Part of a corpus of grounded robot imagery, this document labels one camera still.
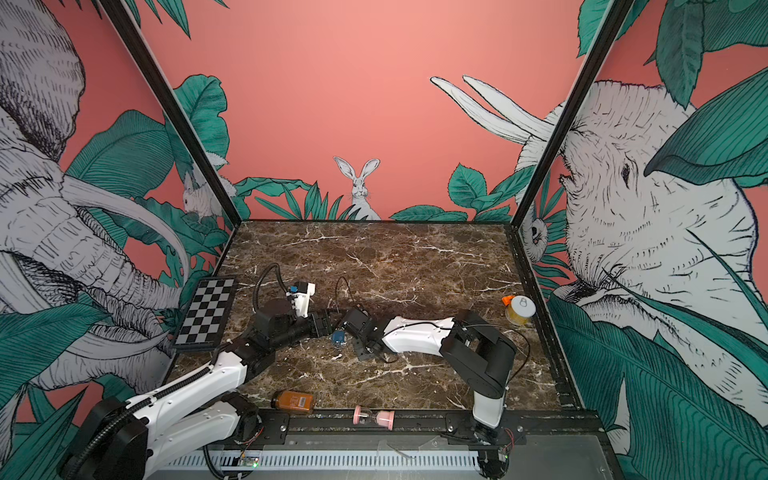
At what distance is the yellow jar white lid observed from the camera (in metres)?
0.92

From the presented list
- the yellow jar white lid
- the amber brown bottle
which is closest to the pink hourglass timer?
the amber brown bottle

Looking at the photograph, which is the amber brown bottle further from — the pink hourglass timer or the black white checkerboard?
the black white checkerboard

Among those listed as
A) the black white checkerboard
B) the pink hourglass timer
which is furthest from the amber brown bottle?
the black white checkerboard

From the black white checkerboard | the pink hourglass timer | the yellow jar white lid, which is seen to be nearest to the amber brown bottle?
the pink hourglass timer

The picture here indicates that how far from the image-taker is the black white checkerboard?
0.87 metres

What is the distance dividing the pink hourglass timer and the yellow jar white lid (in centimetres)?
46

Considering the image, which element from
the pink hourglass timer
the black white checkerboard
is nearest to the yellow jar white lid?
the pink hourglass timer

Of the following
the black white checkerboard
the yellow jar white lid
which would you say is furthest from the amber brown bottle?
the yellow jar white lid

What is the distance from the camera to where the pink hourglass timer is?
29.3 inches

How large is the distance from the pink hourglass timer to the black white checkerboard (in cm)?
46

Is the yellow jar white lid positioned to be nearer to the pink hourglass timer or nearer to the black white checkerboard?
the pink hourglass timer

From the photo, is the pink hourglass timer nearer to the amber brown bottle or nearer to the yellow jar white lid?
the amber brown bottle

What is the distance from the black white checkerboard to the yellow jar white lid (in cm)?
91

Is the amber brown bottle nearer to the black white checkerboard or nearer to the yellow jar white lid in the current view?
the black white checkerboard
